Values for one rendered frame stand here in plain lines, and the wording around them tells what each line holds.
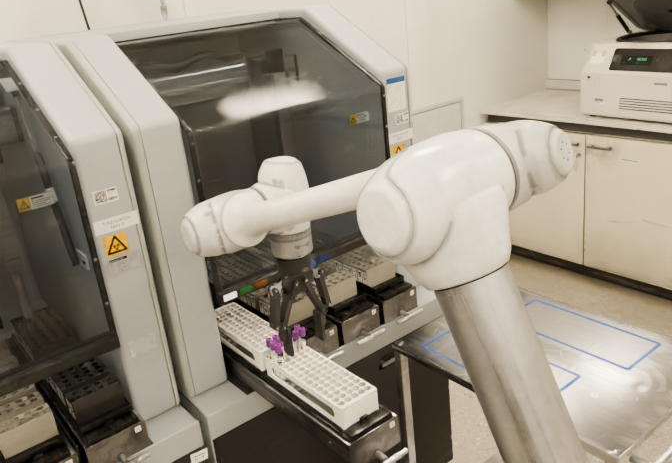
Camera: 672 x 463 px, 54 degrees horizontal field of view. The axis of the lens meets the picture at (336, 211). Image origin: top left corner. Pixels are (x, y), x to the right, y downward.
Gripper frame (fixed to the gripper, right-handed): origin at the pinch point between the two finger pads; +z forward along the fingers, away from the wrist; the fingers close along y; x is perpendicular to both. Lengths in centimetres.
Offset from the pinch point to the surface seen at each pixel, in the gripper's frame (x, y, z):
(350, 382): -12.3, 2.5, 7.8
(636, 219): 44, 229, 52
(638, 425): -59, 35, 12
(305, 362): 2.2, 0.8, 8.2
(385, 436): -21.9, 2.9, 16.9
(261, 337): 19.5, -0.4, 7.7
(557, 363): -36, 43, 12
